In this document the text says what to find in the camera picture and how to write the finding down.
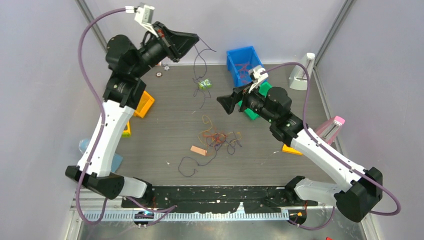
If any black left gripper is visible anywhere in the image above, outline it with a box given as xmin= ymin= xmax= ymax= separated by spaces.
xmin=131 ymin=21 xmax=200 ymax=78

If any yellow triangle block right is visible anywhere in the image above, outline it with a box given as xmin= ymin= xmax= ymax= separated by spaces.
xmin=281 ymin=144 xmax=303 ymax=156

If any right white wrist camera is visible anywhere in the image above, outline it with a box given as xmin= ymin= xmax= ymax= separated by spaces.
xmin=248 ymin=65 xmax=269 ymax=94

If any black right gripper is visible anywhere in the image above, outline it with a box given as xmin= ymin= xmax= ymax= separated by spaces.
xmin=217 ymin=80 xmax=276 ymax=124

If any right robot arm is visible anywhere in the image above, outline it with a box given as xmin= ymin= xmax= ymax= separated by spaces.
xmin=216 ymin=86 xmax=383 ymax=223

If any pink metronome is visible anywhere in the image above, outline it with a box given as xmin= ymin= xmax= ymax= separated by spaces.
xmin=314 ymin=115 xmax=345 ymax=145

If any clear plastic bottle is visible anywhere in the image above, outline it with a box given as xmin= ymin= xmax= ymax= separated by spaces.
xmin=78 ymin=138 xmax=124 ymax=173

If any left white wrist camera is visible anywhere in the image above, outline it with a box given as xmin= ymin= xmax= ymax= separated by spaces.
xmin=134 ymin=3 xmax=158 ymax=38

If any yellow triangle block left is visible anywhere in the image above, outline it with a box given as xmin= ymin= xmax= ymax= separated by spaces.
xmin=121 ymin=121 xmax=132 ymax=138

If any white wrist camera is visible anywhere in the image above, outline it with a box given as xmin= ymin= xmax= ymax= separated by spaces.
xmin=134 ymin=3 xmax=158 ymax=38
xmin=248 ymin=65 xmax=269 ymax=94

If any small wooden block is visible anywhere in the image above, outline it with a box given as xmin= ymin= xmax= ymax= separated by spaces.
xmin=190 ymin=145 xmax=208 ymax=156

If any orange plastic bin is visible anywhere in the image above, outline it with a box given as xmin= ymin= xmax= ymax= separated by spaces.
xmin=133 ymin=91 xmax=155 ymax=118

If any white metronome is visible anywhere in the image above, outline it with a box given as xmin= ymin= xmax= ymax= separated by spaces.
xmin=289 ymin=52 xmax=316 ymax=91

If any blue plastic bin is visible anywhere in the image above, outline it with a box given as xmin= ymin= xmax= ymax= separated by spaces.
xmin=226 ymin=46 xmax=263 ymax=87

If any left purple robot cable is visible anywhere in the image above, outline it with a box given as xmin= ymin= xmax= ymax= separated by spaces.
xmin=75 ymin=7 xmax=178 ymax=227

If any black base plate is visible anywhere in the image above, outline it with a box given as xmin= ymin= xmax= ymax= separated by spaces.
xmin=136 ymin=185 xmax=318 ymax=214

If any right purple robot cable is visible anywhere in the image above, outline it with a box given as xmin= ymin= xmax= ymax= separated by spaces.
xmin=261 ymin=61 xmax=402 ymax=230

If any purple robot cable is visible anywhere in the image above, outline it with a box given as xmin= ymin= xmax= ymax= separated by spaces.
xmin=75 ymin=7 xmax=178 ymax=227
xmin=261 ymin=61 xmax=402 ymax=230

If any green monster toy block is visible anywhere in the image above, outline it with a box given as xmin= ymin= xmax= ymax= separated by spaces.
xmin=197 ymin=78 xmax=213 ymax=90

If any yellow triangle block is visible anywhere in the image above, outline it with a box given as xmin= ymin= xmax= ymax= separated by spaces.
xmin=281 ymin=144 xmax=303 ymax=156
xmin=121 ymin=121 xmax=132 ymax=138

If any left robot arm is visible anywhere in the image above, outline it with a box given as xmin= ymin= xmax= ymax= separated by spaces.
xmin=65 ymin=21 xmax=200 ymax=207

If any green plastic bin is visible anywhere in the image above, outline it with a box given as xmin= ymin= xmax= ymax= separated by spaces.
xmin=244 ymin=81 xmax=273 ymax=121

